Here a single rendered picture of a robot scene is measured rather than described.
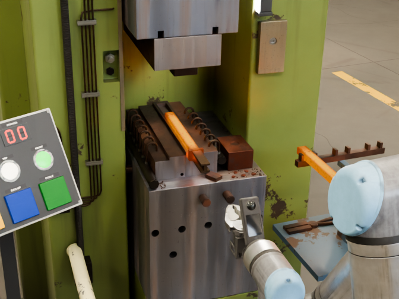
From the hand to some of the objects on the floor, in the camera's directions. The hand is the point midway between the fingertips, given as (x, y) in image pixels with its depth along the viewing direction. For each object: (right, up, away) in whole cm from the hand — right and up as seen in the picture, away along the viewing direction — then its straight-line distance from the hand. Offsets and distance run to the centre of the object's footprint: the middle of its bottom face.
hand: (231, 205), depth 183 cm
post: (-65, -86, +50) cm, 118 cm away
